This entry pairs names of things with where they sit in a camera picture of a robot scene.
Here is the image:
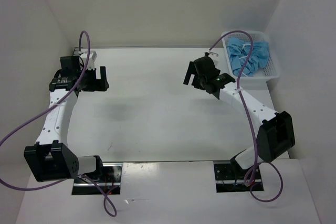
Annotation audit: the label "blue shorts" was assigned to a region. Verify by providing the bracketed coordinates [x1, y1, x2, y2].
[226, 37, 271, 78]

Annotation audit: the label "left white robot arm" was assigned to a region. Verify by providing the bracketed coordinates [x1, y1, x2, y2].
[24, 66, 109, 182]

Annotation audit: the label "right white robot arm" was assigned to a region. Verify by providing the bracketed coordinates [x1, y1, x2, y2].
[183, 56, 295, 178]

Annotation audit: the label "white plastic basket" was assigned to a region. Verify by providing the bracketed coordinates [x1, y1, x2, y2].
[222, 31, 280, 81]

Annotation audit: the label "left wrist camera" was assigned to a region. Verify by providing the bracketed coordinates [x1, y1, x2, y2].
[79, 51, 97, 70]

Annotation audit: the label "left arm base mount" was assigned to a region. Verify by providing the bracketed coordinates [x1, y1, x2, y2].
[71, 162, 122, 196]

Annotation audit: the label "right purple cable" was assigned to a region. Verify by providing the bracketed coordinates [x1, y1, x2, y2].
[208, 30, 285, 204]

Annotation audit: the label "purple cable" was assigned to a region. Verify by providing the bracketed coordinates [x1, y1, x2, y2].
[208, 30, 285, 204]
[0, 30, 118, 218]

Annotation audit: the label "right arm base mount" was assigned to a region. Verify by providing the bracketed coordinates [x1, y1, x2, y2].
[213, 161, 250, 193]

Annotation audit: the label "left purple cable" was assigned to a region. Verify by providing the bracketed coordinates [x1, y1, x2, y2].
[0, 30, 118, 218]

